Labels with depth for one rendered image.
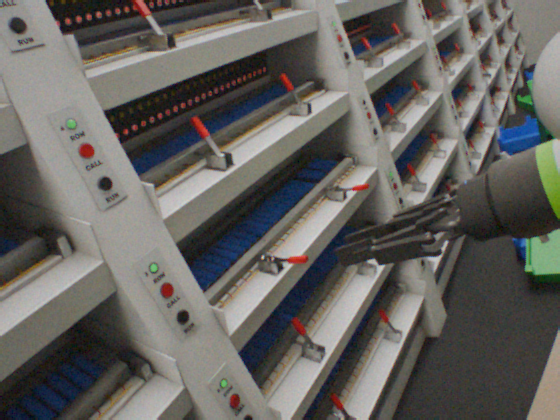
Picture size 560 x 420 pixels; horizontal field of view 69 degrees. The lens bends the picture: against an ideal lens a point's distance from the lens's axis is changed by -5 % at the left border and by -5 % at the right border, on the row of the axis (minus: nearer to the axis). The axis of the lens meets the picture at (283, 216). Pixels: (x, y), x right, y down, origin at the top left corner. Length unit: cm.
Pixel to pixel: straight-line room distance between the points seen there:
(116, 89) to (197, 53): 16
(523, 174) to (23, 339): 53
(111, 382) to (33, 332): 15
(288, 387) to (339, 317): 19
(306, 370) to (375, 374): 26
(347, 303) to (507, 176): 53
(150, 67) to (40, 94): 16
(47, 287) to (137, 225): 12
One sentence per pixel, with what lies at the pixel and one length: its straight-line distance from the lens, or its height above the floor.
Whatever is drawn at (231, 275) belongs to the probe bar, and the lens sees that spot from 71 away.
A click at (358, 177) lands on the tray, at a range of 102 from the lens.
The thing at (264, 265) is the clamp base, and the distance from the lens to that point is 73.
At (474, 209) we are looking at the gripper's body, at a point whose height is 62.
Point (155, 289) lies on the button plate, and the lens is 56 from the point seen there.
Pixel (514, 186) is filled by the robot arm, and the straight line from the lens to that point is 49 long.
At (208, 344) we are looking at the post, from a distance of 62.
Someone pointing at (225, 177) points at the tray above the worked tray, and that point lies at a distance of 66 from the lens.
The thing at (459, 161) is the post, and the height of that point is 26.
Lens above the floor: 84
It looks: 18 degrees down
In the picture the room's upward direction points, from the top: 25 degrees counter-clockwise
